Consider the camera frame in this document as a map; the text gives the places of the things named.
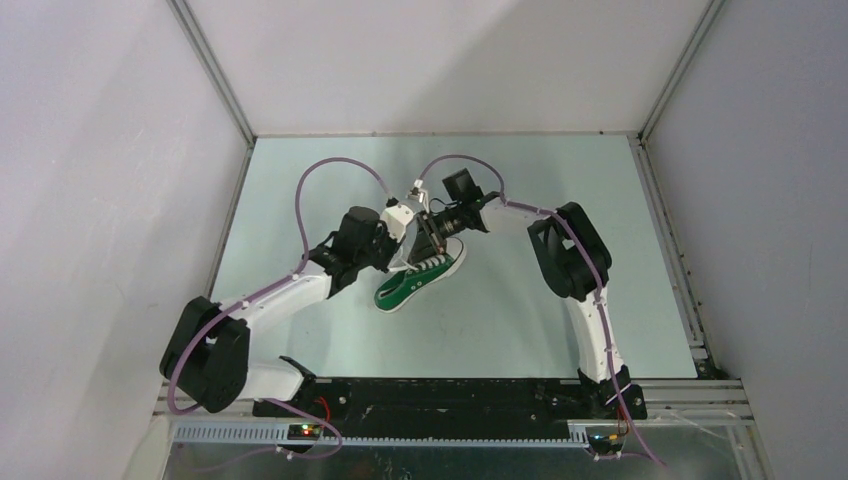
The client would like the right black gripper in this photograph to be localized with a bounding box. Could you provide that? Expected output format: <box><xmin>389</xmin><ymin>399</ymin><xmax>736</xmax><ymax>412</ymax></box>
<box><xmin>407</xmin><ymin>204</ymin><xmax>465</xmax><ymax>268</ymax></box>

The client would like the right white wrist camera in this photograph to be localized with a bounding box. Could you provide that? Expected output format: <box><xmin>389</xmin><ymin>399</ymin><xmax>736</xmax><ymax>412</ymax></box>
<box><xmin>408</xmin><ymin>178</ymin><xmax>430</xmax><ymax>211</ymax></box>

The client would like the left controller board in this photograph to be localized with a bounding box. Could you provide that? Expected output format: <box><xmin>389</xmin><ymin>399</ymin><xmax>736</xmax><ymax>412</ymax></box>
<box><xmin>286</xmin><ymin>423</ymin><xmax>323</xmax><ymax>441</ymax></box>

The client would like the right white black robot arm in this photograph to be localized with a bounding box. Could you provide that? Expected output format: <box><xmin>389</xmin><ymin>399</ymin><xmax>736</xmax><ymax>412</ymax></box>
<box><xmin>409</xmin><ymin>169</ymin><xmax>640</xmax><ymax>419</ymax></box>

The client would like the controller board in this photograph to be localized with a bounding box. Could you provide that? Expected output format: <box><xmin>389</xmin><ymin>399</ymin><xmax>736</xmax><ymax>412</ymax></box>
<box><xmin>587</xmin><ymin>434</ymin><xmax>627</xmax><ymax>457</ymax></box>
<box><xmin>286</xmin><ymin>423</ymin><xmax>323</xmax><ymax>441</ymax></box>

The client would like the right controller board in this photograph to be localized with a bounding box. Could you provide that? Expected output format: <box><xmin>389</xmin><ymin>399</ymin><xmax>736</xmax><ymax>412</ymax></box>
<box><xmin>587</xmin><ymin>434</ymin><xmax>627</xmax><ymax>457</ymax></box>

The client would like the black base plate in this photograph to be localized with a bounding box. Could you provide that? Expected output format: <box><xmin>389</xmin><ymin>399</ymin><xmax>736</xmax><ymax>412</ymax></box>
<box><xmin>289</xmin><ymin>377</ymin><xmax>621</xmax><ymax>440</ymax></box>

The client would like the white shoelace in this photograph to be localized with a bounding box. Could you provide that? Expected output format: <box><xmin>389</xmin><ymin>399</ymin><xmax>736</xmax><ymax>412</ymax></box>
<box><xmin>388</xmin><ymin>238</ymin><xmax>465</xmax><ymax>273</ymax></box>

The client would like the grey slotted cable duct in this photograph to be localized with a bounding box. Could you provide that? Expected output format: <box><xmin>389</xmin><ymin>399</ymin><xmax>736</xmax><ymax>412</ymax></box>
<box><xmin>173</xmin><ymin>422</ymin><xmax>589</xmax><ymax>449</ymax></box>

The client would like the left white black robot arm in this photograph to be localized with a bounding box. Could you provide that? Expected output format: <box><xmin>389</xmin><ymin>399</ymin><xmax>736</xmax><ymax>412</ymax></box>
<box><xmin>160</xmin><ymin>203</ymin><xmax>415</xmax><ymax>417</ymax></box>

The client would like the green canvas sneaker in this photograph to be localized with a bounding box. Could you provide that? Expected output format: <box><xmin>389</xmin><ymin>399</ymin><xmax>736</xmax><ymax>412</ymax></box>
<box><xmin>373</xmin><ymin>245</ymin><xmax>468</xmax><ymax>313</ymax></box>

